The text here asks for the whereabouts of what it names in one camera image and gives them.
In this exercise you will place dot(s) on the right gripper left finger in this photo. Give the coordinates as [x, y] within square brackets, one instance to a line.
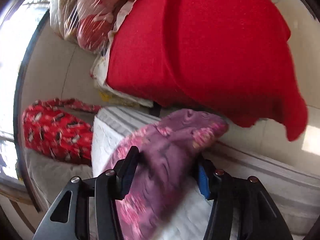
[68, 216]

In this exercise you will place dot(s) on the clear plastic bag of toys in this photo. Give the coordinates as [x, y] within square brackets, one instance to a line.
[85, 22]

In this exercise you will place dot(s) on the white quilted mattress cover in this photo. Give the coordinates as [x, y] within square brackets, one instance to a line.
[295, 193]

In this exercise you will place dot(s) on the purple floral fleece garment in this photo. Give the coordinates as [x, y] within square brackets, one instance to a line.
[169, 147]

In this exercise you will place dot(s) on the red patterned pillow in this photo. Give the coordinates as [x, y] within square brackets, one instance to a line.
[53, 132]

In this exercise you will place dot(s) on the red blanket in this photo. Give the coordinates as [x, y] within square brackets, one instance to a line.
[230, 56]

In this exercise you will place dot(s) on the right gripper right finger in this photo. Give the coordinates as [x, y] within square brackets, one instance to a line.
[259, 217]

